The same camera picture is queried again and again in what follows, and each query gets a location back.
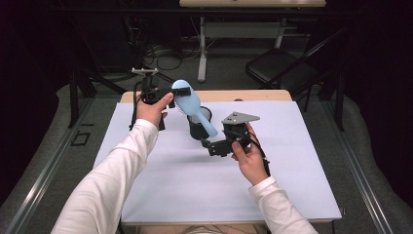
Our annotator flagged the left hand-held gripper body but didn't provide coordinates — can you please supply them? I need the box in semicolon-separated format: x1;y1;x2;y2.
131;66;177;106

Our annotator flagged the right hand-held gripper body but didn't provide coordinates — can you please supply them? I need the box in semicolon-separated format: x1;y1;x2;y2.
221;111;261;157

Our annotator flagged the light blue hairbrush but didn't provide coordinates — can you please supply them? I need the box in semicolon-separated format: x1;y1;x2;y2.
170;79;219;138

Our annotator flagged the black mesh pen cup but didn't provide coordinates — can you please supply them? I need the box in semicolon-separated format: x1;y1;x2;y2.
186;105;213;141

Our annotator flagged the person's left hand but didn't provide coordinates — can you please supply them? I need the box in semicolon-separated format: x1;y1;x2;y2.
135;92;175;130

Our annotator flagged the person's right hand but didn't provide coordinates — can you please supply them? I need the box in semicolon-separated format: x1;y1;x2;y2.
230;122;271;187

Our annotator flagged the white table sheet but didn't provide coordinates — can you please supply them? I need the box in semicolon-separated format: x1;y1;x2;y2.
94;100;343;225

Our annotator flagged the black folding chair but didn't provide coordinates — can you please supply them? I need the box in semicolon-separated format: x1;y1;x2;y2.
245;27;350;98

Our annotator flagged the black metal stand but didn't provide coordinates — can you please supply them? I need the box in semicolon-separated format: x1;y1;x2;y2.
67;64;130;129

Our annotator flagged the white desk with wooden top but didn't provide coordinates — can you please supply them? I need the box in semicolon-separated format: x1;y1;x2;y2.
179;0;327;83

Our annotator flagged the left hand-held gripper cable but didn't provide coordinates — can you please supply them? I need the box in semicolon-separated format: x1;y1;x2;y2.
129;81;144;132

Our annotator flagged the hand-held gripper cable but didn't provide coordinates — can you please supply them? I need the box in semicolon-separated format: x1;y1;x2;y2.
242;131;272;178
129;81;144;132

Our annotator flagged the right hand-held gripper cable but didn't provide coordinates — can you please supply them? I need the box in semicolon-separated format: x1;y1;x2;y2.
242;131;272;178

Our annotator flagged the bundle of floor cables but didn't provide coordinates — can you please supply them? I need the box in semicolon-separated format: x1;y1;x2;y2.
142;42;203;71

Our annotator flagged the floor socket frame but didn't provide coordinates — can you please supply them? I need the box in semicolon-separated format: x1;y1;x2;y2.
70;130;92;147

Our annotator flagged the aluminium floor rail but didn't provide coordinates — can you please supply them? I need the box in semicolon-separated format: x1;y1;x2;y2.
6;97;87;234
324;101;395;234

